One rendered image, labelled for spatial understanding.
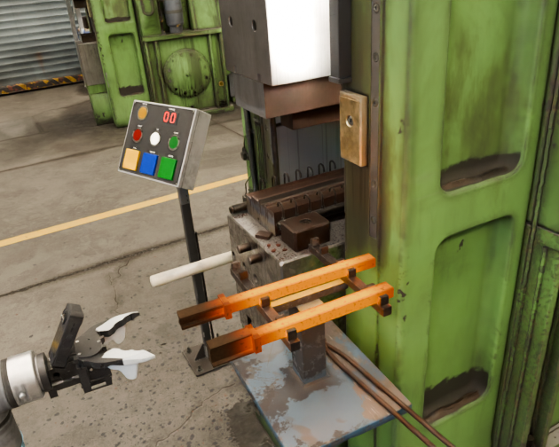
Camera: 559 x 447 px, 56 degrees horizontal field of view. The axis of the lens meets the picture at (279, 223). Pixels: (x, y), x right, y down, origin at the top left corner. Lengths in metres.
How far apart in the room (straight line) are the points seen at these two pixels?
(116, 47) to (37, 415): 4.53
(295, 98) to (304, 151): 0.41
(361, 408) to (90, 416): 1.48
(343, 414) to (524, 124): 0.82
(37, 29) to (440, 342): 8.36
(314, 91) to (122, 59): 4.97
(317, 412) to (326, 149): 0.98
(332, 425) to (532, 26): 1.01
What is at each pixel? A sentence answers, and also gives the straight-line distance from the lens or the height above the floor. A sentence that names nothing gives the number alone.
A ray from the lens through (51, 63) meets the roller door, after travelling 9.37.
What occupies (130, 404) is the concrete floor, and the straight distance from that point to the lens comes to 2.46.
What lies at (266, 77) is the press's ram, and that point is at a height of 1.38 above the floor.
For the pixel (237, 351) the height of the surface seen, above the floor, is 1.01.
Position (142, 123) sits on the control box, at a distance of 2.08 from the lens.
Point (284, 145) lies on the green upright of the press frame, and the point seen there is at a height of 1.09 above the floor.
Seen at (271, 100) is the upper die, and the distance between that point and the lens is 1.43.
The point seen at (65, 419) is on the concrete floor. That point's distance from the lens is 2.50.
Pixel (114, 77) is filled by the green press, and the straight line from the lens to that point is 6.31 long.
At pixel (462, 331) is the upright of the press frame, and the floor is 0.61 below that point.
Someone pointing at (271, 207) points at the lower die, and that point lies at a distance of 1.57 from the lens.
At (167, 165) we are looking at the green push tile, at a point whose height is 1.02.
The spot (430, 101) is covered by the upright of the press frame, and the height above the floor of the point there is 1.36.
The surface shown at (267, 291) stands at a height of 1.03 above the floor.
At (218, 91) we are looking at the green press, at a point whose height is 0.24.
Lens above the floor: 1.66
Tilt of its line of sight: 27 degrees down
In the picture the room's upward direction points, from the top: 4 degrees counter-clockwise
